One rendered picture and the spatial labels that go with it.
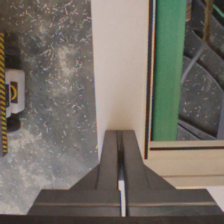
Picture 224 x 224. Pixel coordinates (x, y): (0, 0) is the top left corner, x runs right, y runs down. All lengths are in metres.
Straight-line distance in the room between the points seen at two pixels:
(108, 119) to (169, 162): 0.12
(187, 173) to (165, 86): 0.11
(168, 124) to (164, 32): 0.12
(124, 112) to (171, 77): 0.10
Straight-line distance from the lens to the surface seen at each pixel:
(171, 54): 0.23
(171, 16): 0.23
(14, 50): 1.12
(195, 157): 0.26
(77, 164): 1.33
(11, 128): 1.21
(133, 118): 0.15
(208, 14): 0.96
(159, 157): 0.24
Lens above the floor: 1.08
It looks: 74 degrees down
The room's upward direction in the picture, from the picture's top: 175 degrees counter-clockwise
